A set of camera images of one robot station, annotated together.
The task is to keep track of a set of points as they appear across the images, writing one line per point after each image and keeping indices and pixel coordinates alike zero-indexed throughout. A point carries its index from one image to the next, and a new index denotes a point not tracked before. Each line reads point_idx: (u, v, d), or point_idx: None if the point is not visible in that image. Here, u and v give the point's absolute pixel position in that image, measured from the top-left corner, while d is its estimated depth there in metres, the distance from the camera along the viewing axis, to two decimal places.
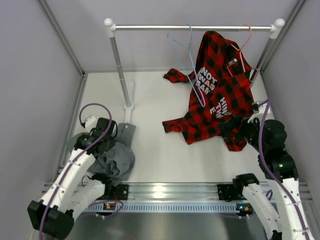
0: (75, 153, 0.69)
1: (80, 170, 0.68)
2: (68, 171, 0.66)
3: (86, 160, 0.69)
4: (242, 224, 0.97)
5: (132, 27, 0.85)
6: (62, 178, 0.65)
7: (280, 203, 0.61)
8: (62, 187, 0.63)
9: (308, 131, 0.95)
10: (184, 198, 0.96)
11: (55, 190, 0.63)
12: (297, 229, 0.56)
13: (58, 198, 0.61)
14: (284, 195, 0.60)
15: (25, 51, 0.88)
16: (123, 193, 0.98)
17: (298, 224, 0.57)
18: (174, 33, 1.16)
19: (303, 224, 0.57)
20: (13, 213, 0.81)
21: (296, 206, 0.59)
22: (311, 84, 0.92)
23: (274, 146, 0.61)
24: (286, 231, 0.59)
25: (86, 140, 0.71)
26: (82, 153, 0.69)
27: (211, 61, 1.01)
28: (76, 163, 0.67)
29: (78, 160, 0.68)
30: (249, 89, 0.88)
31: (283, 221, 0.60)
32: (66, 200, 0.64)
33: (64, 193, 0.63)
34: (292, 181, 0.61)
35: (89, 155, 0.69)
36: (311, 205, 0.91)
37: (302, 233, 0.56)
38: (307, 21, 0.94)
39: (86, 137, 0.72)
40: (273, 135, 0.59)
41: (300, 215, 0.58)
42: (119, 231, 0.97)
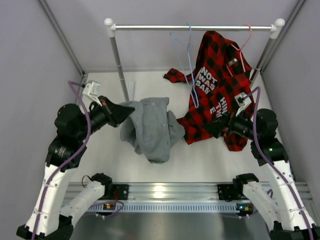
0: (48, 170, 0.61)
1: (58, 190, 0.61)
2: (46, 195, 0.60)
3: (63, 178, 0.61)
4: (241, 225, 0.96)
5: (132, 27, 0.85)
6: (41, 203, 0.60)
7: (274, 185, 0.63)
8: (43, 212, 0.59)
9: (309, 131, 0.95)
10: (184, 198, 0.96)
11: (37, 216, 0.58)
12: (293, 208, 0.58)
13: (42, 224, 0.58)
14: (277, 177, 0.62)
15: (25, 51, 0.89)
16: (123, 193, 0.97)
17: (293, 204, 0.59)
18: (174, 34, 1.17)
19: (298, 204, 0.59)
20: (13, 212, 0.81)
21: (290, 187, 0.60)
22: (311, 84, 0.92)
23: (266, 134, 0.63)
24: (283, 214, 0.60)
25: (57, 153, 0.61)
26: (56, 173, 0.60)
27: (211, 61, 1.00)
28: (52, 184, 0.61)
29: (53, 179, 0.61)
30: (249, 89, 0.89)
31: (279, 204, 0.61)
32: (53, 221, 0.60)
33: (47, 218, 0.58)
34: (283, 162, 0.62)
35: (63, 173, 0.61)
36: (311, 205, 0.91)
37: (298, 212, 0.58)
38: (307, 21, 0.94)
39: (56, 148, 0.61)
40: (265, 123, 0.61)
41: (293, 195, 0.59)
42: (119, 230, 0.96)
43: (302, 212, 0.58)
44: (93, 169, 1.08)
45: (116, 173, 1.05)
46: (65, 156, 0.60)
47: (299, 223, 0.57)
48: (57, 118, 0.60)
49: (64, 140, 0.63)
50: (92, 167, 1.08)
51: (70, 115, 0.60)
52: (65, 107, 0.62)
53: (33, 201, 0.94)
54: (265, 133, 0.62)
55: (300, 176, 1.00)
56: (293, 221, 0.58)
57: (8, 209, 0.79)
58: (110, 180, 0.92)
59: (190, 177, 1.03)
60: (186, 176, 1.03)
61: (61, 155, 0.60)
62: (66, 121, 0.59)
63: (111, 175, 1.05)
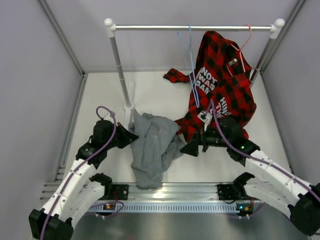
0: (76, 163, 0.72)
1: (81, 179, 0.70)
2: (70, 181, 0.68)
3: (87, 170, 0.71)
4: (241, 224, 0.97)
5: (132, 27, 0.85)
6: (63, 188, 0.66)
7: (262, 173, 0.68)
8: (63, 196, 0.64)
9: (308, 131, 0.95)
10: (184, 198, 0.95)
11: (56, 199, 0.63)
12: (287, 181, 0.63)
13: (59, 206, 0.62)
14: (260, 164, 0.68)
15: (25, 51, 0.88)
16: (123, 193, 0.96)
17: (285, 178, 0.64)
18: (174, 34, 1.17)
19: (288, 175, 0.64)
20: (12, 212, 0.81)
21: (274, 165, 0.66)
22: (311, 84, 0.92)
23: (234, 138, 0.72)
24: (285, 191, 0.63)
25: (86, 151, 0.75)
26: (83, 164, 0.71)
27: (211, 61, 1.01)
28: (77, 173, 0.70)
29: (79, 170, 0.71)
30: (249, 89, 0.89)
31: (277, 186, 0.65)
32: (66, 209, 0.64)
33: (65, 201, 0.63)
34: (258, 151, 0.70)
35: (89, 165, 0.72)
36: None
37: (292, 181, 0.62)
38: (307, 21, 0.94)
39: (87, 147, 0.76)
40: (230, 130, 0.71)
41: (280, 171, 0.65)
42: (120, 231, 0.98)
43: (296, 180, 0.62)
44: None
45: (116, 173, 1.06)
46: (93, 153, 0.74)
47: (300, 190, 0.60)
48: (96, 126, 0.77)
49: (93, 144, 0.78)
50: None
51: (106, 125, 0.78)
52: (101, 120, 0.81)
53: (33, 201, 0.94)
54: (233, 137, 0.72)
55: (300, 176, 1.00)
56: (294, 191, 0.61)
57: (8, 209, 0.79)
58: (110, 179, 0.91)
59: (189, 177, 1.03)
60: (186, 176, 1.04)
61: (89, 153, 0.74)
62: (102, 128, 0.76)
63: (111, 175, 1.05)
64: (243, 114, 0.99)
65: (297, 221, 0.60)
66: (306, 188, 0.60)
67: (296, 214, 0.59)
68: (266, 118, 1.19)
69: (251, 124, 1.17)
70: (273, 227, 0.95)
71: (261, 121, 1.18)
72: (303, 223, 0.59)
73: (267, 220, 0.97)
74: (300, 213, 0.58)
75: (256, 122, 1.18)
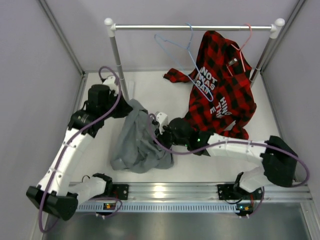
0: (69, 133, 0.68)
1: (76, 151, 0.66)
2: (64, 154, 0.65)
3: (82, 141, 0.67)
4: (242, 225, 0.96)
5: (131, 27, 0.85)
6: (58, 163, 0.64)
7: (224, 152, 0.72)
8: (58, 172, 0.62)
9: (308, 131, 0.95)
10: (184, 198, 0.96)
11: (52, 175, 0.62)
12: (247, 148, 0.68)
13: (56, 183, 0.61)
14: (219, 146, 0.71)
15: (25, 51, 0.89)
16: (123, 193, 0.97)
17: (243, 146, 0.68)
18: (165, 33, 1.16)
19: (244, 142, 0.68)
20: (11, 212, 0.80)
21: (230, 140, 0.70)
22: (311, 84, 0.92)
23: (188, 134, 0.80)
24: (250, 157, 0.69)
25: (80, 118, 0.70)
26: (77, 135, 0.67)
27: (211, 61, 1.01)
28: (71, 145, 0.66)
29: (73, 141, 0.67)
30: (249, 89, 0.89)
31: (241, 156, 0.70)
32: (64, 184, 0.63)
33: (61, 177, 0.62)
34: (212, 137, 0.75)
35: (83, 136, 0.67)
36: (310, 203, 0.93)
37: (251, 146, 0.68)
38: (307, 21, 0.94)
39: (80, 114, 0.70)
40: (181, 128, 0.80)
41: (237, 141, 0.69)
42: (119, 231, 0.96)
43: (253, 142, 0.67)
44: (93, 169, 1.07)
45: (116, 173, 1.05)
46: (87, 121, 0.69)
47: (259, 150, 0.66)
48: (90, 89, 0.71)
49: (88, 112, 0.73)
50: (92, 166, 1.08)
51: (101, 87, 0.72)
52: (99, 84, 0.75)
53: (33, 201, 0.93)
54: (185, 135, 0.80)
55: (301, 176, 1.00)
56: (256, 154, 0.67)
57: (8, 208, 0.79)
58: (110, 179, 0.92)
59: (189, 176, 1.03)
60: (187, 176, 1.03)
61: (83, 121, 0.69)
62: (98, 93, 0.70)
63: (112, 175, 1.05)
64: (243, 114, 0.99)
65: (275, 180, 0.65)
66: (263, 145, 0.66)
67: (271, 175, 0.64)
68: (266, 118, 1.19)
69: (251, 124, 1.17)
70: (274, 227, 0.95)
71: (261, 121, 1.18)
72: (277, 178, 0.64)
73: (268, 221, 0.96)
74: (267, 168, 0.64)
75: (256, 122, 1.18)
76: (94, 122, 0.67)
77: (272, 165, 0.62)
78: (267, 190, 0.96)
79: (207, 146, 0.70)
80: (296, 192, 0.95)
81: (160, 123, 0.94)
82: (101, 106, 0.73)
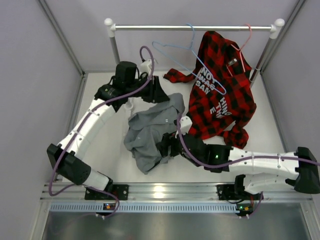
0: (95, 102, 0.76)
1: (98, 120, 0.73)
2: (87, 120, 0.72)
3: (105, 111, 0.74)
4: (242, 225, 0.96)
5: (131, 27, 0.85)
6: (80, 126, 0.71)
7: (249, 168, 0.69)
8: (79, 134, 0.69)
9: (308, 130, 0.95)
10: (184, 198, 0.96)
11: (74, 136, 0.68)
12: (278, 163, 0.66)
13: (75, 144, 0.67)
14: (244, 162, 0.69)
15: (25, 51, 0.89)
16: (123, 193, 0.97)
17: (274, 161, 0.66)
18: (158, 34, 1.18)
19: (274, 157, 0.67)
20: (11, 212, 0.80)
21: (255, 155, 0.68)
22: (311, 84, 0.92)
23: (204, 152, 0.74)
24: (280, 172, 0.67)
25: (106, 91, 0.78)
26: (102, 105, 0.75)
27: (210, 61, 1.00)
28: (95, 113, 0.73)
29: (97, 110, 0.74)
30: (249, 89, 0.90)
31: (269, 171, 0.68)
32: (82, 147, 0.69)
33: (81, 140, 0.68)
34: (234, 150, 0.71)
35: (106, 108, 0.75)
36: (310, 204, 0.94)
37: (282, 160, 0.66)
38: (307, 21, 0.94)
39: (107, 88, 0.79)
40: (197, 148, 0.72)
41: (263, 157, 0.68)
42: (119, 231, 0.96)
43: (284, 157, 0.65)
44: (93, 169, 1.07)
45: (116, 173, 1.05)
46: (112, 95, 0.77)
47: (293, 164, 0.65)
48: (119, 66, 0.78)
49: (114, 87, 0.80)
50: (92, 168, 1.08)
51: (129, 65, 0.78)
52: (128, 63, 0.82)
53: (32, 201, 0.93)
54: (201, 153, 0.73)
55: None
56: (289, 169, 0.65)
57: (8, 208, 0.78)
58: (110, 180, 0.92)
59: (189, 177, 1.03)
60: (187, 176, 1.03)
61: (109, 94, 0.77)
62: (123, 71, 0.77)
63: (111, 175, 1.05)
64: (243, 114, 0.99)
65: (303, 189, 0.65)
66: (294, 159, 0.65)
67: (303, 187, 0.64)
68: (266, 118, 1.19)
69: (251, 124, 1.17)
70: (274, 227, 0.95)
71: (261, 121, 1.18)
72: (307, 188, 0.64)
73: (268, 221, 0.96)
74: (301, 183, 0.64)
75: (256, 122, 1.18)
76: (118, 98, 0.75)
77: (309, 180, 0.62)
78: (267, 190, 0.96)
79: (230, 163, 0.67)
80: (296, 193, 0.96)
81: (182, 127, 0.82)
82: (126, 82, 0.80)
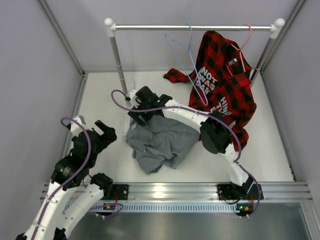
0: (51, 187, 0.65)
1: (59, 205, 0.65)
2: (46, 209, 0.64)
3: (64, 195, 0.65)
4: (241, 224, 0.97)
5: (131, 27, 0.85)
6: (41, 217, 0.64)
7: (175, 115, 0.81)
8: (41, 225, 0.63)
9: (308, 131, 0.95)
10: (184, 198, 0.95)
11: (35, 228, 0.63)
12: (192, 116, 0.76)
13: (39, 237, 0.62)
14: (173, 109, 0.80)
15: (25, 51, 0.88)
16: (123, 193, 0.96)
17: (190, 114, 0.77)
18: (159, 34, 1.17)
19: (192, 111, 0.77)
20: (12, 212, 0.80)
21: (182, 106, 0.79)
22: (311, 84, 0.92)
23: (148, 98, 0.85)
24: (192, 124, 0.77)
25: (62, 171, 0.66)
26: (57, 190, 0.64)
27: (211, 61, 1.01)
28: (53, 200, 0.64)
29: (55, 196, 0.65)
30: (249, 89, 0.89)
31: (187, 122, 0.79)
32: (49, 234, 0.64)
33: (44, 231, 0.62)
34: (170, 101, 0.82)
35: (65, 191, 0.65)
36: (311, 205, 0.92)
37: (195, 115, 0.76)
38: (307, 21, 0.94)
39: (62, 167, 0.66)
40: (142, 94, 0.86)
41: (187, 109, 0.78)
42: (120, 230, 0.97)
43: (199, 112, 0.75)
44: (94, 169, 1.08)
45: (116, 173, 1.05)
46: (68, 175, 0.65)
47: (201, 119, 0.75)
48: (75, 140, 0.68)
49: (72, 159, 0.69)
50: (95, 168, 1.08)
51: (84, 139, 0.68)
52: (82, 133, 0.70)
53: (33, 201, 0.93)
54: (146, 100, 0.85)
55: (300, 176, 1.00)
56: (197, 121, 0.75)
57: (8, 209, 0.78)
58: (110, 181, 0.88)
59: (189, 177, 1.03)
60: (187, 176, 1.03)
61: (65, 174, 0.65)
62: (83, 142, 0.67)
63: (111, 175, 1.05)
64: (243, 114, 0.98)
65: (208, 146, 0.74)
66: (206, 116, 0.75)
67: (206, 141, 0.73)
68: (266, 118, 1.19)
69: (251, 124, 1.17)
70: (273, 227, 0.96)
71: (261, 121, 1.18)
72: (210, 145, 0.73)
73: (267, 220, 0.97)
74: (205, 137, 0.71)
75: (256, 122, 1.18)
76: (72, 178, 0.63)
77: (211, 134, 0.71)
78: (267, 190, 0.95)
79: (162, 107, 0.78)
80: (296, 193, 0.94)
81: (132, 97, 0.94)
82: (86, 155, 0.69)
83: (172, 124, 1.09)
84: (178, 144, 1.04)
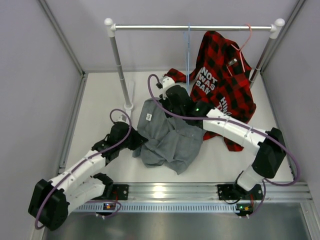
0: (91, 152, 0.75)
1: (92, 167, 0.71)
2: (82, 165, 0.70)
3: (100, 161, 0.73)
4: (242, 224, 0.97)
5: (131, 27, 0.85)
6: (75, 168, 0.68)
7: (219, 129, 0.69)
8: (72, 175, 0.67)
9: (308, 131, 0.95)
10: (184, 198, 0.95)
11: (66, 176, 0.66)
12: (246, 133, 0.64)
13: (67, 182, 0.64)
14: (218, 122, 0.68)
15: (25, 51, 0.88)
16: (123, 193, 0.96)
17: (243, 130, 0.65)
18: (159, 34, 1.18)
19: (246, 127, 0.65)
20: (11, 212, 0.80)
21: (230, 120, 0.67)
22: (311, 85, 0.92)
23: (185, 102, 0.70)
24: (245, 143, 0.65)
25: (102, 146, 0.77)
26: (97, 155, 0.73)
27: (211, 61, 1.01)
28: (90, 160, 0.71)
29: (92, 158, 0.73)
30: (249, 89, 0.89)
31: (236, 138, 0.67)
32: (71, 188, 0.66)
33: (73, 180, 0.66)
34: (213, 111, 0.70)
35: (102, 157, 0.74)
36: (310, 205, 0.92)
37: (249, 132, 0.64)
38: (307, 21, 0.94)
39: (103, 143, 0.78)
40: (178, 94, 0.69)
41: (237, 123, 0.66)
42: (120, 231, 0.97)
43: (254, 130, 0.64)
44: None
45: (116, 174, 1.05)
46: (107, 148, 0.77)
47: (259, 139, 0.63)
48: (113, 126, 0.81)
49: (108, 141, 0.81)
50: None
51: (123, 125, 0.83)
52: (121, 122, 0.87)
53: None
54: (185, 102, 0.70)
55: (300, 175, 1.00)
56: (253, 141, 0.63)
57: (7, 209, 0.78)
58: (111, 182, 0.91)
59: (189, 176, 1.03)
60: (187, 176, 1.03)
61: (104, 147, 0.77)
62: (119, 129, 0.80)
63: (112, 175, 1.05)
64: (242, 114, 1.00)
65: (259, 168, 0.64)
66: (263, 135, 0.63)
67: (258, 163, 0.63)
68: (267, 118, 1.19)
69: (252, 124, 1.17)
70: (273, 227, 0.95)
71: (261, 121, 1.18)
72: (263, 169, 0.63)
73: (267, 220, 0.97)
74: (264, 160, 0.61)
75: (256, 122, 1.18)
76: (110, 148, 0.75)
77: (269, 159, 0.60)
78: (266, 190, 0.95)
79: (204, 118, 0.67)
80: (296, 192, 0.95)
81: (163, 87, 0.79)
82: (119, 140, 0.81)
83: (178, 127, 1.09)
84: (184, 150, 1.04)
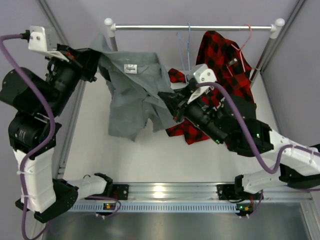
0: (18, 156, 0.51)
1: (35, 176, 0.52)
2: (25, 181, 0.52)
3: (35, 165, 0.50)
4: (242, 224, 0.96)
5: (131, 27, 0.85)
6: (25, 189, 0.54)
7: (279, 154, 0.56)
8: (31, 196, 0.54)
9: (309, 130, 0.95)
10: (184, 198, 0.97)
11: (25, 199, 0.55)
12: (310, 159, 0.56)
13: (35, 205, 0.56)
14: (283, 149, 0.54)
15: (25, 51, 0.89)
16: (123, 193, 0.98)
17: (308, 155, 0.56)
18: (158, 35, 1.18)
19: (309, 151, 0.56)
20: (10, 211, 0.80)
21: (295, 144, 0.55)
22: (312, 84, 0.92)
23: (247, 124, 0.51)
24: (305, 168, 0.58)
25: (18, 136, 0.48)
26: (24, 161, 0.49)
27: (211, 61, 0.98)
28: (26, 172, 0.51)
29: (24, 168, 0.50)
30: (249, 89, 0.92)
31: (296, 163, 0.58)
32: (44, 200, 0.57)
33: (36, 200, 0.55)
34: (272, 133, 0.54)
35: (33, 160, 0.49)
36: (310, 205, 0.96)
37: (313, 156, 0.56)
38: (307, 21, 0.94)
39: (16, 131, 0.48)
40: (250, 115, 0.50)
41: (301, 148, 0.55)
42: (120, 230, 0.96)
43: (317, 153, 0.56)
44: (94, 170, 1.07)
45: (116, 174, 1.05)
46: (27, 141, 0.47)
47: None
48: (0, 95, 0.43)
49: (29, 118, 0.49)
50: (95, 168, 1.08)
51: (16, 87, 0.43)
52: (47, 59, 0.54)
53: None
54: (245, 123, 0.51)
55: None
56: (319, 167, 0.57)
57: (7, 209, 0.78)
58: (110, 180, 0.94)
59: (189, 176, 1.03)
60: (187, 176, 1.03)
61: (22, 139, 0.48)
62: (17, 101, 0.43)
63: (112, 175, 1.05)
64: None
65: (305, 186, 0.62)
66: None
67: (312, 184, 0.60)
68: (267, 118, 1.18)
69: None
70: (274, 227, 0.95)
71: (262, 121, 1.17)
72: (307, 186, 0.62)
73: (268, 221, 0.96)
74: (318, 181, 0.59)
75: None
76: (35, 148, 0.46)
77: None
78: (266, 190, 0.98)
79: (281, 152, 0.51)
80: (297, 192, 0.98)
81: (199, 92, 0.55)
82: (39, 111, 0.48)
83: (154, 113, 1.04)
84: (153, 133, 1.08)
